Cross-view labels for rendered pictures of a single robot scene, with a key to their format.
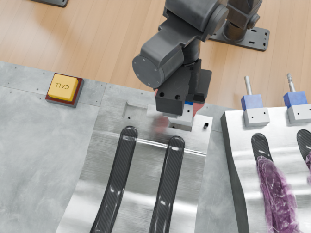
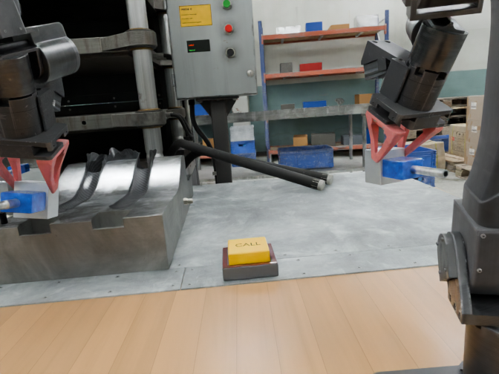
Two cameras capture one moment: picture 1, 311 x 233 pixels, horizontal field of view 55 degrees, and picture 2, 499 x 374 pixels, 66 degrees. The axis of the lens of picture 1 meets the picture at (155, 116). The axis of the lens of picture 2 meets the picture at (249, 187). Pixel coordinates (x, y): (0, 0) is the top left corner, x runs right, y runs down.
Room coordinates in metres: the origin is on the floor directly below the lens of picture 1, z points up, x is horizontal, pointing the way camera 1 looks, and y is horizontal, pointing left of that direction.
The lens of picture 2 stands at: (0.85, 0.10, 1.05)
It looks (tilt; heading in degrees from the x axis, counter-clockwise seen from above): 13 degrees down; 165
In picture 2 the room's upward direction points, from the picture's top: 4 degrees counter-clockwise
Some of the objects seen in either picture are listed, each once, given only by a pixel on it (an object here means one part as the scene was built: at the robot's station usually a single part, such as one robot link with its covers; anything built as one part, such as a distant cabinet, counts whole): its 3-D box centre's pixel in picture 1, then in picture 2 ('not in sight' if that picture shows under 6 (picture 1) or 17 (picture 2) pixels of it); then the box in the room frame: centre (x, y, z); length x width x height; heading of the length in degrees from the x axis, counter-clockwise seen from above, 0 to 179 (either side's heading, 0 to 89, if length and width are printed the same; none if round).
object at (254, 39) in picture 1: (236, 26); not in sight; (0.50, -0.22, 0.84); 0.20 x 0.07 x 0.08; 75
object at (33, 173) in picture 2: not in sight; (37, 160); (-0.90, -0.31, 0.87); 0.50 x 0.27 x 0.17; 167
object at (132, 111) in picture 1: (135, 113); (112, 225); (0.24, 0.05, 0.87); 0.05 x 0.05 x 0.04; 77
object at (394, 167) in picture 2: not in sight; (407, 168); (0.37, 0.48, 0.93); 0.13 x 0.05 x 0.05; 8
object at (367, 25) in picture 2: not in sight; (322, 90); (-5.28, 3.21, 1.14); 2.06 x 0.65 x 2.27; 70
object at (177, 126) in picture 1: (180, 122); (42, 232); (0.21, -0.06, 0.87); 0.05 x 0.05 x 0.04; 77
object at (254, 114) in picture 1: (251, 100); not in sight; (0.27, -0.24, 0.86); 0.13 x 0.05 x 0.05; 5
